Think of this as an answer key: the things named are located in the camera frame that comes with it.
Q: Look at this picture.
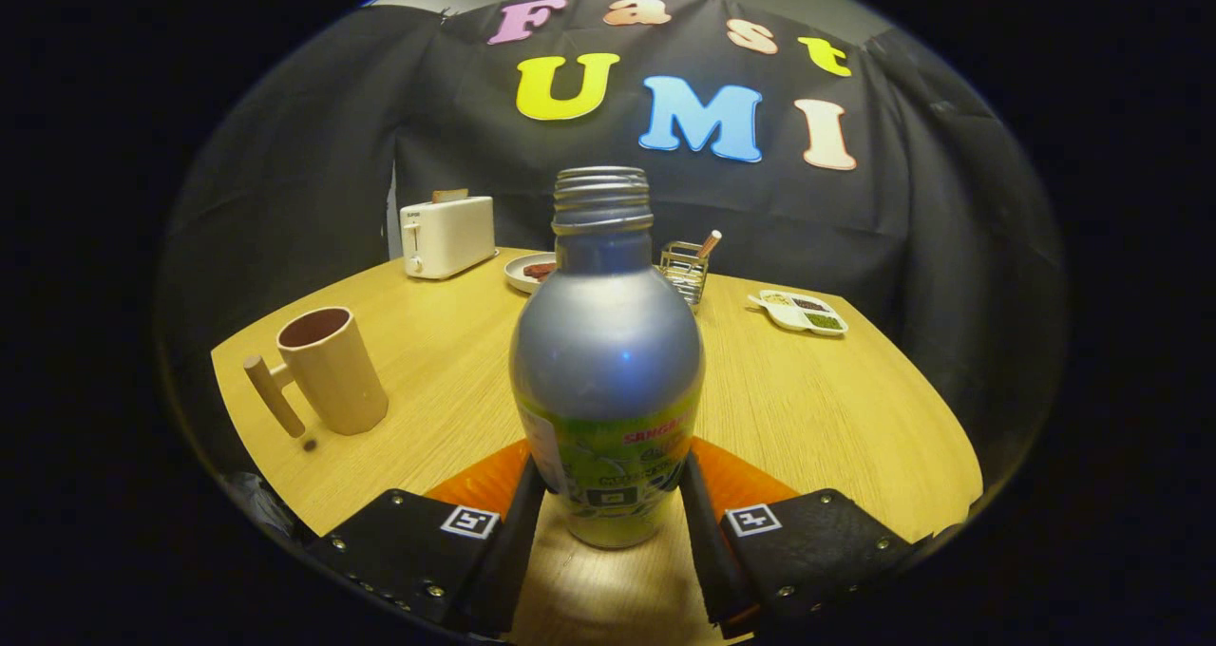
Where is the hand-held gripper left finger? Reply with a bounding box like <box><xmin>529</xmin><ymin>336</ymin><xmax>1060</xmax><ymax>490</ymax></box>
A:
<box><xmin>304</xmin><ymin>437</ymin><xmax>549</xmax><ymax>639</ymax></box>

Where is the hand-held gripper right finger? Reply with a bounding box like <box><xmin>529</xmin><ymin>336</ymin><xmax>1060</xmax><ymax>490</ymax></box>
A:
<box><xmin>676</xmin><ymin>437</ymin><xmax>937</xmax><ymax>639</ymax></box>

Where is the silver juice bottle green label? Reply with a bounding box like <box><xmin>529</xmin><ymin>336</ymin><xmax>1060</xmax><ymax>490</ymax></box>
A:
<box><xmin>508</xmin><ymin>166</ymin><xmax>707</xmax><ymax>550</ymax></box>

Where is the beige cup with handle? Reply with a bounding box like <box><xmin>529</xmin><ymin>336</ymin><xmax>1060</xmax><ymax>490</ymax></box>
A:
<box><xmin>242</xmin><ymin>306</ymin><xmax>390</xmax><ymax>440</ymax></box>

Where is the wooden table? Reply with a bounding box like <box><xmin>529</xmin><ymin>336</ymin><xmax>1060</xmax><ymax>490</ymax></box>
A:
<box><xmin>209</xmin><ymin>247</ymin><xmax>984</xmax><ymax>646</ymax></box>

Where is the white divided dish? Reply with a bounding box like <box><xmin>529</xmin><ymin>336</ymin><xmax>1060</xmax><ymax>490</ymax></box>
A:
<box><xmin>747</xmin><ymin>289</ymin><xmax>849</xmax><ymax>337</ymax></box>

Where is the white round plate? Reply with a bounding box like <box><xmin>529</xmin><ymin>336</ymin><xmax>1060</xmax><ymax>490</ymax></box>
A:
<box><xmin>503</xmin><ymin>252</ymin><xmax>560</xmax><ymax>295</ymax></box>

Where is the cream toaster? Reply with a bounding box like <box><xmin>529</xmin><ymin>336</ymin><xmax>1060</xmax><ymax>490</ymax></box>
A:
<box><xmin>399</xmin><ymin>195</ymin><xmax>499</xmax><ymax>280</ymax></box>

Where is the metal wire holder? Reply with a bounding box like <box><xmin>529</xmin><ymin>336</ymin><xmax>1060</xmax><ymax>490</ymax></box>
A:
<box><xmin>657</xmin><ymin>240</ymin><xmax>712</xmax><ymax>307</ymax></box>

